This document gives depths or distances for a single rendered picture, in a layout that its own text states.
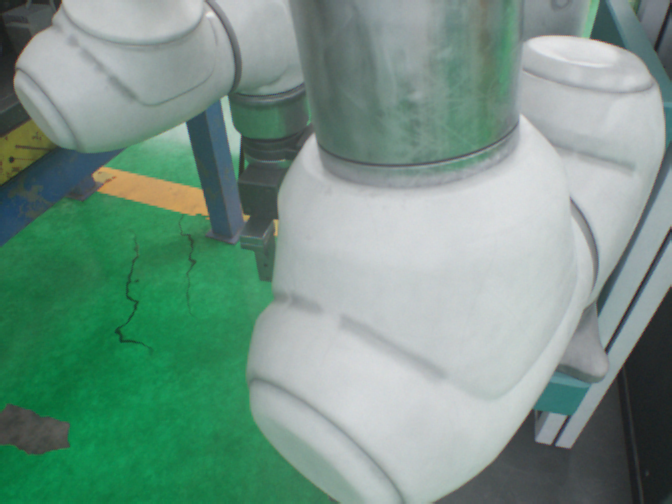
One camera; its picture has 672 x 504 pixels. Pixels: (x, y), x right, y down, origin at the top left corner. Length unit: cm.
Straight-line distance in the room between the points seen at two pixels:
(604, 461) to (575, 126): 70
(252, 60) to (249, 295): 114
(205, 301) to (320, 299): 135
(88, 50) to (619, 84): 37
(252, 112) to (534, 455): 70
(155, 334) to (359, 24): 140
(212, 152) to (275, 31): 108
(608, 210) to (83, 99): 37
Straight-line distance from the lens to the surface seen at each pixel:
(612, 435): 102
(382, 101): 21
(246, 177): 60
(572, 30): 87
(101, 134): 43
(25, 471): 146
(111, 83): 42
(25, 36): 121
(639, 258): 64
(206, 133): 154
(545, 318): 28
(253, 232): 60
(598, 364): 54
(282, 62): 53
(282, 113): 56
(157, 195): 206
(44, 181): 114
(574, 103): 38
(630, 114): 40
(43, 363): 163
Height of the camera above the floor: 114
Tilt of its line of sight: 43 degrees down
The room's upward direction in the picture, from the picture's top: 2 degrees counter-clockwise
